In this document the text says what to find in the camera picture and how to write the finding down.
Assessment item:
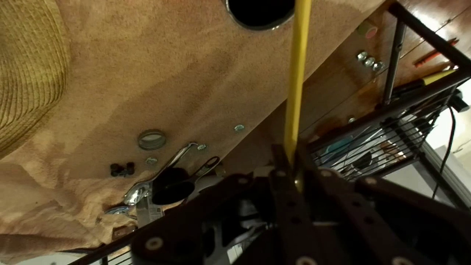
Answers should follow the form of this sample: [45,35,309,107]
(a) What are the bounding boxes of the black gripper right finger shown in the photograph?
[294,141,471,265]

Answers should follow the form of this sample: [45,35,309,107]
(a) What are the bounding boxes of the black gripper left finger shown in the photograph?
[129,143,301,265]

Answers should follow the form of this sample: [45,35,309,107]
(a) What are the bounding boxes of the yellow pencil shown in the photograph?
[282,0,313,171]

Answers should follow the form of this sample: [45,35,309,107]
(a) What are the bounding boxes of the black measuring scoop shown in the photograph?
[150,155,222,208]

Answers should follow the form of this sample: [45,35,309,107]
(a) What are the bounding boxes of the silver metal spoon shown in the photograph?
[104,140,198,216]

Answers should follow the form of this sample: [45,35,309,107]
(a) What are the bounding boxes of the small black pieces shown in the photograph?
[107,160,138,178]

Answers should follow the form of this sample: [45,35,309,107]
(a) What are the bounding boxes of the yellow black hand tool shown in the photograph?
[419,65,460,88]

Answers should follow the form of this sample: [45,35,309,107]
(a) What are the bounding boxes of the silver round caps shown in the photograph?
[354,47,387,75]

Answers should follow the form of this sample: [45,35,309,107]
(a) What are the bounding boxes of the brown blanket table cover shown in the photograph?
[0,0,394,253]

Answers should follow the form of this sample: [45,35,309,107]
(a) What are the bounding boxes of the red pen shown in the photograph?
[410,38,460,68]

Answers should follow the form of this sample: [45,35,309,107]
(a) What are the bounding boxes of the black metal shoe rack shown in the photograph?
[67,0,471,265]

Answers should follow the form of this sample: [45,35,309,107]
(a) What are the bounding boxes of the black round bowl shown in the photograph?
[223,0,297,34]

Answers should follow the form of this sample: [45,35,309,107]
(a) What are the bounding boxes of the tan straw hat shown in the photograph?
[0,0,73,160]

